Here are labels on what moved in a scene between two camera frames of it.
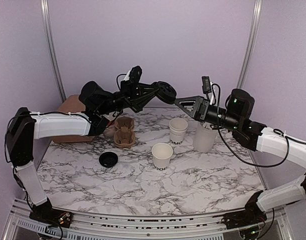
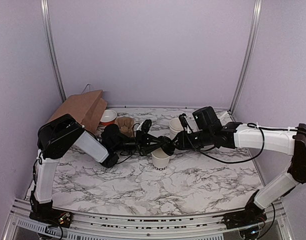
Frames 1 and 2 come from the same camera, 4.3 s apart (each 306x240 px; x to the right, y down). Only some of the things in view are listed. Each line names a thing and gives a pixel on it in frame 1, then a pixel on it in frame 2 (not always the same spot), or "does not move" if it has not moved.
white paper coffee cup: x=161 y=153 does not move
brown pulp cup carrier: x=124 y=137 does not move
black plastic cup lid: x=165 y=92 -> x=168 y=147
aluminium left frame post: x=45 y=12 does not move
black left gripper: x=130 y=94 -> x=142 y=140
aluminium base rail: x=91 y=226 does not move
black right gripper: x=200 y=113 -> x=183 y=144
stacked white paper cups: x=177 y=127 does not move
